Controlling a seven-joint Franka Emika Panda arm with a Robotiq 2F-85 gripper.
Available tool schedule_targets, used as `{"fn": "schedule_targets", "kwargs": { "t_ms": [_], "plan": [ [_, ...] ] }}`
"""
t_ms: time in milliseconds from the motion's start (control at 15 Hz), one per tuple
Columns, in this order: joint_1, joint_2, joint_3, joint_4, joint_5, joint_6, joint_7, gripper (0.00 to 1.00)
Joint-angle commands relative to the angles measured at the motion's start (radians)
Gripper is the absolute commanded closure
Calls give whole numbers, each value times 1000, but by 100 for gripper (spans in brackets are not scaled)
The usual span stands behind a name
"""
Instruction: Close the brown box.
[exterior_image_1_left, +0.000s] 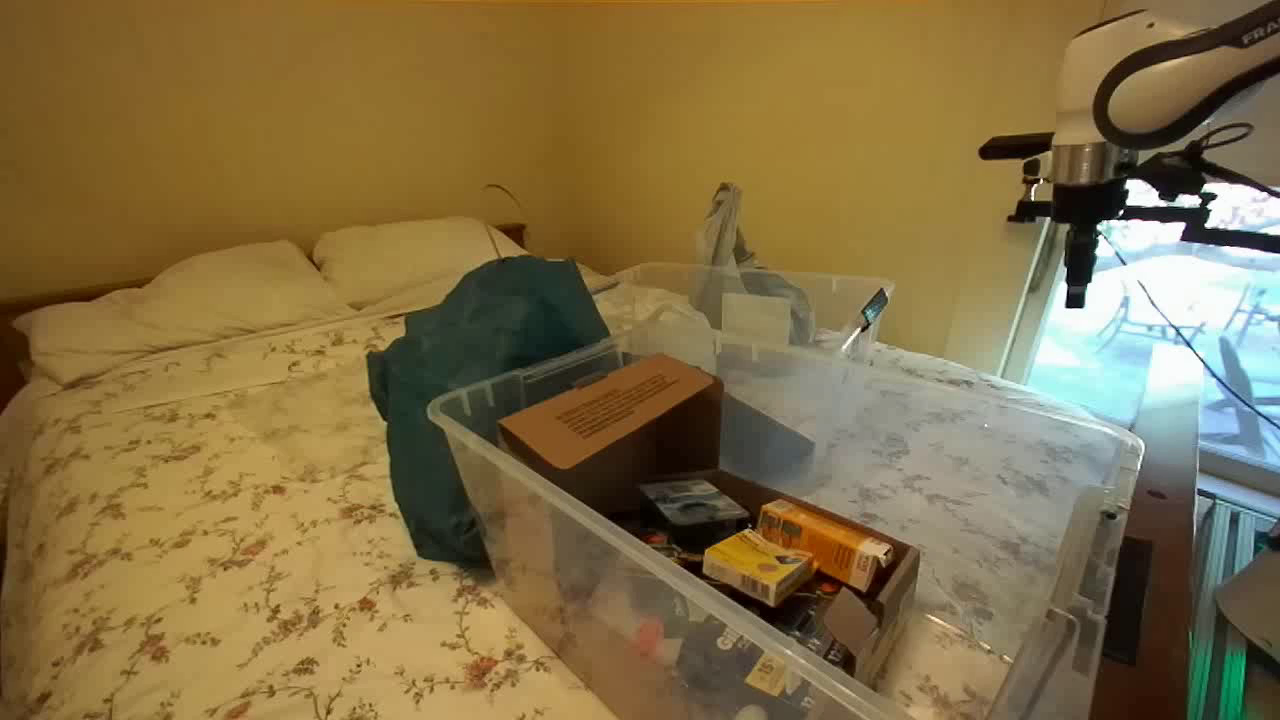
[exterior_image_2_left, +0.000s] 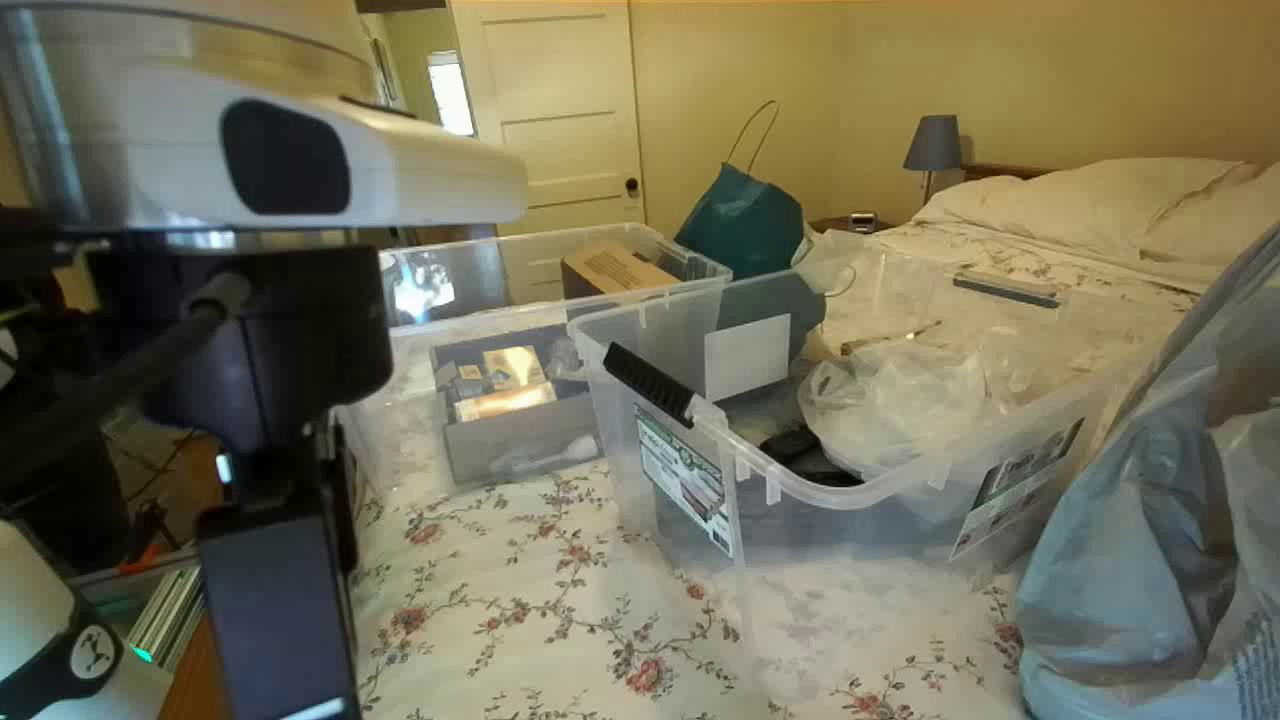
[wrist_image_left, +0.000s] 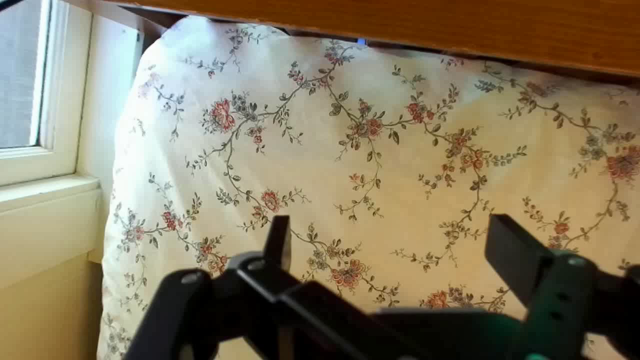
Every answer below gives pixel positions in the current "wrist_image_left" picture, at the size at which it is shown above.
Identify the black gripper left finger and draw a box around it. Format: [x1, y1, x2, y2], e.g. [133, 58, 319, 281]
[262, 217, 293, 271]

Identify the wooden bed frame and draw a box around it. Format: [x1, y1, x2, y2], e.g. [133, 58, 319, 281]
[69, 0, 640, 81]

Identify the floral bed sheet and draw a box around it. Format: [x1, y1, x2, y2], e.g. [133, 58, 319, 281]
[98, 18, 640, 360]

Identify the white window frame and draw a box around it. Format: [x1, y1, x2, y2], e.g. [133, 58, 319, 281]
[0, 0, 103, 203]

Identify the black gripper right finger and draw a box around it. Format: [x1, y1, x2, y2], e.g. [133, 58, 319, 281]
[484, 214, 555, 305]

